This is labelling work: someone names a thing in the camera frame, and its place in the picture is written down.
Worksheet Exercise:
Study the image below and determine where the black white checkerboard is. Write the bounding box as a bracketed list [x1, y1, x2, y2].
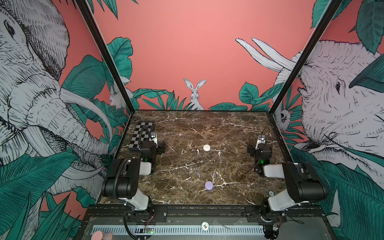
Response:
[128, 121, 155, 152]

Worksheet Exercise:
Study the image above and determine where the poker chip on duct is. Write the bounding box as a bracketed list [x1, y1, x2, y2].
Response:
[201, 222, 210, 231]

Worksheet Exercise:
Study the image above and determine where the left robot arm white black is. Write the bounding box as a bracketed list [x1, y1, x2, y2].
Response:
[101, 141, 166, 211]

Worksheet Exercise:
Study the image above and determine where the black mounting rail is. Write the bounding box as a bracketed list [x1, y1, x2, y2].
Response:
[83, 204, 325, 223]

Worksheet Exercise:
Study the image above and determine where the purple earbud charging case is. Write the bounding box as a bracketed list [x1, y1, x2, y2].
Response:
[205, 181, 214, 191]

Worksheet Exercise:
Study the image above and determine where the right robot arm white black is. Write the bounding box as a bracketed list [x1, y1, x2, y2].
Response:
[247, 143, 328, 213]

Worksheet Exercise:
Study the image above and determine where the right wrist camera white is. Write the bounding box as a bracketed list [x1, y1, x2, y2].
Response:
[256, 135, 266, 149]

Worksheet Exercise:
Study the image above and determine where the white slotted cable duct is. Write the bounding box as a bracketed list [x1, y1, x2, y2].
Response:
[89, 224, 266, 237]

